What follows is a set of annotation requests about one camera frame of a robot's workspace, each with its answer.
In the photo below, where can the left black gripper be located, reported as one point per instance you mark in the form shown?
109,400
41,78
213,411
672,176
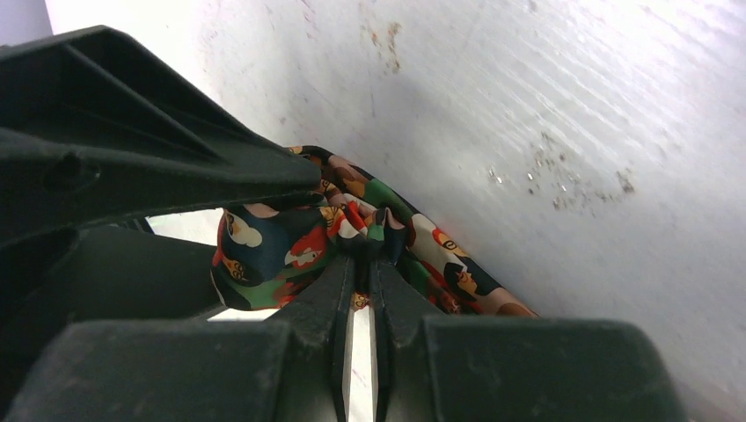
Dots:
96,129

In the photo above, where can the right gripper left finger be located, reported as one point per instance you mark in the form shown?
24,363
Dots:
288,367

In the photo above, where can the colourful faces patterned tie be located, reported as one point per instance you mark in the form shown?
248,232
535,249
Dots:
268,253

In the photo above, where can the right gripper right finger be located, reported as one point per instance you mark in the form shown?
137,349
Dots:
437,367

